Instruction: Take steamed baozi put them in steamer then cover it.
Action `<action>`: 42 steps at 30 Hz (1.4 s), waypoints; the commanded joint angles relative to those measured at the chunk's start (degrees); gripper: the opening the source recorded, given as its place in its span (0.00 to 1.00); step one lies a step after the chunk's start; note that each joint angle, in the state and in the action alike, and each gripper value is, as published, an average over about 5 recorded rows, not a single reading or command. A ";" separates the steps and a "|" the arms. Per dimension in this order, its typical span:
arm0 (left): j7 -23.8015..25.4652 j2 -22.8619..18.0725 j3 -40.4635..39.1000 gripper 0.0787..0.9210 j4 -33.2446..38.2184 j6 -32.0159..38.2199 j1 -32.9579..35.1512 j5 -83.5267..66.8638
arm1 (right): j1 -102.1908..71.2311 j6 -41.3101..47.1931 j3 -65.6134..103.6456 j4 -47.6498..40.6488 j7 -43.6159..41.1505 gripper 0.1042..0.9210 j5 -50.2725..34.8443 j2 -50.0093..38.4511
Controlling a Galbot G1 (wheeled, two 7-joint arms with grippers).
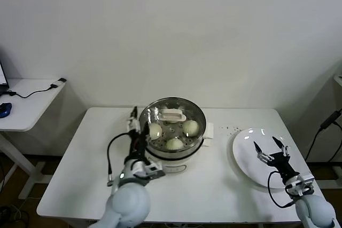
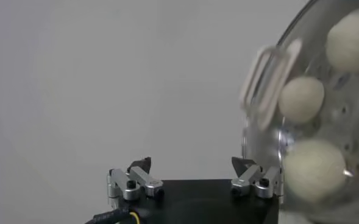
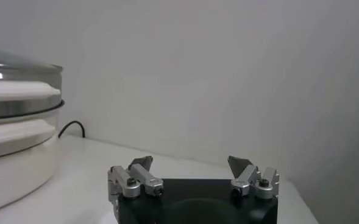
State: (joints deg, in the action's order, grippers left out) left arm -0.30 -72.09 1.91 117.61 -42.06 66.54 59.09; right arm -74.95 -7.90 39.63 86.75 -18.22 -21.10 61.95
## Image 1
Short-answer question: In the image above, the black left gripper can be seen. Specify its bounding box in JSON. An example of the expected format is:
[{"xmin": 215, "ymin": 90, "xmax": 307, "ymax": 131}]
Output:
[{"xmin": 127, "ymin": 106, "xmax": 151, "ymax": 163}]

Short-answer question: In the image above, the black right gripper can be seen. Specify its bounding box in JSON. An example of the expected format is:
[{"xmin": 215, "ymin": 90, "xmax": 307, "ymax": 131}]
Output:
[{"xmin": 253, "ymin": 136, "xmax": 300, "ymax": 179}]

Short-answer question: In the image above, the white steamed baozi bun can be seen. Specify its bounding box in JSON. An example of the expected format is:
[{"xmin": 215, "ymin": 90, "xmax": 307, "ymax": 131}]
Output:
[
  {"xmin": 147, "ymin": 123, "xmax": 163, "ymax": 141},
  {"xmin": 182, "ymin": 120, "xmax": 200, "ymax": 137},
  {"xmin": 165, "ymin": 138, "xmax": 185, "ymax": 151}
]

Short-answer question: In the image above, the glass pot lid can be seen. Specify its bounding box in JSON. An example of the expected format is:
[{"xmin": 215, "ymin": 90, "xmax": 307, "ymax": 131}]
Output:
[{"xmin": 138, "ymin": 97, "xmax": 207, "ymax": 156}]

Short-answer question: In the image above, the stainless steel steamer basket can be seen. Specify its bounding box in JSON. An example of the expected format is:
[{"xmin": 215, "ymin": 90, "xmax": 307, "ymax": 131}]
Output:
[{"xmin": 130, "ymin": 96, "xmax": 216, "ymax": 158}]

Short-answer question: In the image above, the white oval plate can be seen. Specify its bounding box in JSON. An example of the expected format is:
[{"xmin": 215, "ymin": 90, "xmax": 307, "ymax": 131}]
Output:
[{"xmin": 231, "ymin": 128, "xmax": 301, "ymax": 189}]

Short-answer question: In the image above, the white electric cooking pot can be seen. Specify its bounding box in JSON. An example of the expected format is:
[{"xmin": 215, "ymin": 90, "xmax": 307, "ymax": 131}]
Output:
[{"xmin": 144, "ymin": 131, "xmax": 212, "ymax": 175}]

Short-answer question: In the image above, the white side desk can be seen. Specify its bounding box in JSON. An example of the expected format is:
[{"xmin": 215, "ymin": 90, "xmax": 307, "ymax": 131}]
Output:
[{"xmin": 0, "ymin": 78, "xmax": 67, "ymax": 199}]

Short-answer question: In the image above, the blue computer mouse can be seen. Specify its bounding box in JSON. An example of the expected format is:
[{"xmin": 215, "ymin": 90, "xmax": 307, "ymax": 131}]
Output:
[{"xmin": 0, "ymin": 101, "xmax": 13, "ymax": 119}]

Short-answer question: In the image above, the black laptop computer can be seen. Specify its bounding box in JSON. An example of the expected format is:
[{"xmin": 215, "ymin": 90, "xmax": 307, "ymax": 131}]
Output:
[{"xmin": 0, "ymin": 61, "xmax": 10, "ymax": 97}]

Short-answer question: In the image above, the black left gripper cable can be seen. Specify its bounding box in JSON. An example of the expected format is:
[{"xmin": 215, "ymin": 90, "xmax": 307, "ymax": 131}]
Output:
[{"xmin": 106, "ymin": 133, "xmax": 134, "ymax": 186}]

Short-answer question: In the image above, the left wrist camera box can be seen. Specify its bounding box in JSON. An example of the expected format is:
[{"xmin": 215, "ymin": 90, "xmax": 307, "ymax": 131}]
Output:
[{"xmin": 144, "ymin": 162, "xmax": 166, "ymax": 180}]

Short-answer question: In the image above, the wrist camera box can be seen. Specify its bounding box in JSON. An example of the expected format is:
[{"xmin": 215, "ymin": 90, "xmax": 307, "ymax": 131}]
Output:
[
  {"xmin": 296, "ymin": 174, "xmax": 315, "ymax": 194},
  {"xmin": 144, "ymin": 162, "xmax": 166, "ymax": 180}
]

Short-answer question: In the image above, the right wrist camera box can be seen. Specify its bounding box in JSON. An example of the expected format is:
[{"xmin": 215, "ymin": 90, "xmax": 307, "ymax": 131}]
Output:
[{"xmin": 296, "ymin": 174, "xmax": 315, "ymax": 194}]

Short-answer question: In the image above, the black desk cable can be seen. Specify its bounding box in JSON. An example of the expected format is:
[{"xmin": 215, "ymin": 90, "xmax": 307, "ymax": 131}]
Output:
[{"xmin": 1, "ymin": 85, "xmax": 58, "ymax": 98}]

